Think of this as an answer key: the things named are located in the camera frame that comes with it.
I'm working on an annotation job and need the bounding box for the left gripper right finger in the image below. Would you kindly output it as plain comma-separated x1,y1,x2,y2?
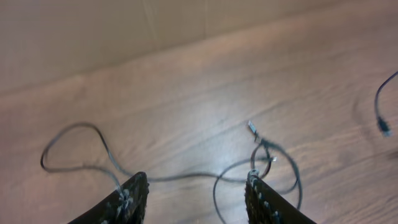
244,169,315,224

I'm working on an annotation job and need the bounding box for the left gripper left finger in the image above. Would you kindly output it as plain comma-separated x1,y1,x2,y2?
70,172,149,224

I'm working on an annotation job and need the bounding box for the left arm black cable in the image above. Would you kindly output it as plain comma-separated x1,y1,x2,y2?
374,70,398,138

